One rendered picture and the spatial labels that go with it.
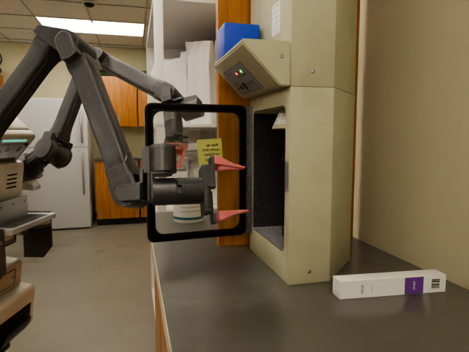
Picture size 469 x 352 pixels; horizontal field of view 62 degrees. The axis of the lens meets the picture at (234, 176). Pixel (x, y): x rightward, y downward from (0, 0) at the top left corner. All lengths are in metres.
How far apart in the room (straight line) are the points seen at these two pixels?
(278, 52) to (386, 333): 0.61
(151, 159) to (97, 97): 0.20
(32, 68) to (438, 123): 1.03
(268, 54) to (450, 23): 0.50
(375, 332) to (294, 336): 0.15
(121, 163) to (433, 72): 0.84
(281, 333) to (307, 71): 0.56
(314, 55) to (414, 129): 0.43
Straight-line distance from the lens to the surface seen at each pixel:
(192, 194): 0.81
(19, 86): 1.07
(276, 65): 0.92
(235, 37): 1.12
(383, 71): 1.38
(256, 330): 0.78
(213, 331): 0.77
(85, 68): 0.98
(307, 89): 0.94
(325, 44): 0.97
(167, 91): 1.27
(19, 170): 1.46
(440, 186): 1.16
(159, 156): 0.82
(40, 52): 1.06
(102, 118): 0.91
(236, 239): 1.30
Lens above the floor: 1.30
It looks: 6 degrees down
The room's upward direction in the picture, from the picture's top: straight up
